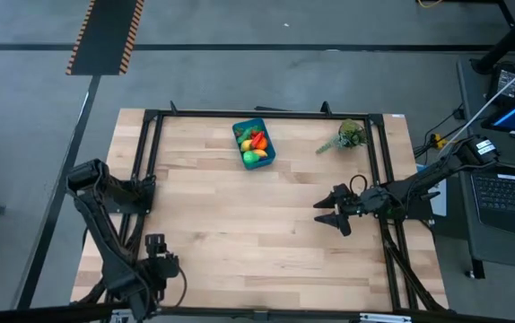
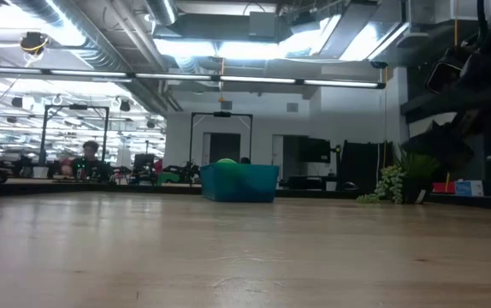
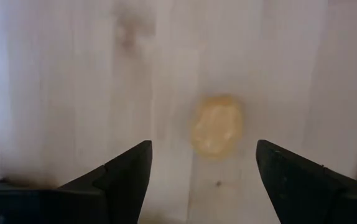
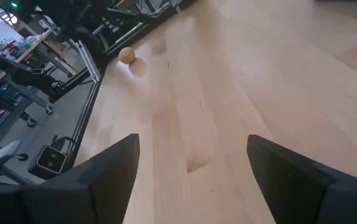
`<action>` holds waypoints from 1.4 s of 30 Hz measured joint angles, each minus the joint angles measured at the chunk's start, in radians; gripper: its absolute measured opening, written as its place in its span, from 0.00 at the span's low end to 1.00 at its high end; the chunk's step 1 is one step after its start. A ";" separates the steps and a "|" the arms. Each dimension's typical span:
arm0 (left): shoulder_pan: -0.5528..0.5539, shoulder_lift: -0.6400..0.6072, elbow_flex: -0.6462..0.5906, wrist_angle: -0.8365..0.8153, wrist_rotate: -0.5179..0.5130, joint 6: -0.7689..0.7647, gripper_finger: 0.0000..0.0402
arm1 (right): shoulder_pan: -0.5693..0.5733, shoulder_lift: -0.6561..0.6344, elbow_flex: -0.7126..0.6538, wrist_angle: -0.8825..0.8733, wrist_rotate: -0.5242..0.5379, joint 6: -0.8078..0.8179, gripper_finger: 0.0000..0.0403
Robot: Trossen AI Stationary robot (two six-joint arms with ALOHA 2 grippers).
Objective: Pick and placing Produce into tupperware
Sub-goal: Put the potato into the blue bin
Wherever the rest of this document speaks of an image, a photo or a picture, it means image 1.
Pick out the white cable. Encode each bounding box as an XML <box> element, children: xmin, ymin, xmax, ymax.
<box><xmin>436</xmin><ymin>52</ymin><xmax>515</xmax><ymax>158</ymax></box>

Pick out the dark grey side table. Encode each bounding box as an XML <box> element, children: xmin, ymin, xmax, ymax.
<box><xmin>457</xmin><ymin>57</ymin><xmax>515</xmax><ymax>273</ymax></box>

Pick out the potted green plant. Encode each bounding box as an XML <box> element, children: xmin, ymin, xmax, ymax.
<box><xmin>315</xmin><ymin>118</ymin><xmax>369</xmax><ymax>156</ymax></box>

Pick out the black aluminium table frame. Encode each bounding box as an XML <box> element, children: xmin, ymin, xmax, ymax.
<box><xmin>71</xmin><ymin>100</ymin><xmax>450</xmax><ymax>315</ymax></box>

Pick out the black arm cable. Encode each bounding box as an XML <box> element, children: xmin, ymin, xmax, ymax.
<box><xmin>162</xmin><ymin>266</ymin><xmax>188</xmax><ymax>310</ymax></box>
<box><xmin>349</xmin><ymin>173</ymin><xmax>369</xmax><ymax>195</ymax></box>

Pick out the black stand leg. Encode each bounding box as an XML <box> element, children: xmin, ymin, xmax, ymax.
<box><xmin>470</xmin><ymin>0</ymin><xmax>515</xmax><ymax>75</ymax></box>

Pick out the black power adapter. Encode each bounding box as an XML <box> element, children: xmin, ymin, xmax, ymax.
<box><xmin>485</xmin><ymin>60</ymin><xmax>515</xmax><ymax>104</ymax></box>

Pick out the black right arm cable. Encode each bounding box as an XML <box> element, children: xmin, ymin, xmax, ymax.
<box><xmin>349</xmin><ymin>173</ymin><xmax>369</xmax><ymax>195</ymax></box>

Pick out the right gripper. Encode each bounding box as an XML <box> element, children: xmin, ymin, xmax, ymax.
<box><xmin>312</xmin><ymin>182</ymin><xmax>369</xmax><ymax>238</ymax></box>

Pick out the black hazard-striped floor mat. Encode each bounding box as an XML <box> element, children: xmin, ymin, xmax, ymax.
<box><xmin>65</xmin><ymin>0</ymin><xmax>145</xmax><ymax>76</ymax></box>

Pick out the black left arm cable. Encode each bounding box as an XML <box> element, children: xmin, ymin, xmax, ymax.
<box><xmin>162</xmin><ymin>266</ymin><xmax>188</xmax><ymax>310</ymax></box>

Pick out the black laptop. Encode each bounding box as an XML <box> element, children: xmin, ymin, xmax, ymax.
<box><xmin>470</xmin><ymin>165</ymin><xmax>515</xmax><ymax>239</ymax></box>

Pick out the teal plastic tupperware container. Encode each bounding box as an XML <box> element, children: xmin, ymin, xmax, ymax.
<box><xmin>231</xmin><ymin>117</ymin><xmax>277</xmax><ymax>171</ymax></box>

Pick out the green bell pepper toy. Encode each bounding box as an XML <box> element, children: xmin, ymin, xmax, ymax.
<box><xmin>237</xmin><ymin>127</ymin><xmax>261</xmax><ymax>144</ymax></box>

